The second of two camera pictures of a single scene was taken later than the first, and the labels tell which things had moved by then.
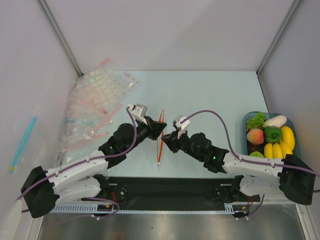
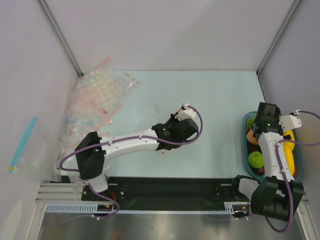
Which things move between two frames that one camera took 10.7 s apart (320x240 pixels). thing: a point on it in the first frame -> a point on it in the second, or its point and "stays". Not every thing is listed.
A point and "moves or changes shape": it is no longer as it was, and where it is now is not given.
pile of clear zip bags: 96,98 stays
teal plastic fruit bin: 296,150 stays
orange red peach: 255,136 stays
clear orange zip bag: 160,143 moves or changes shape
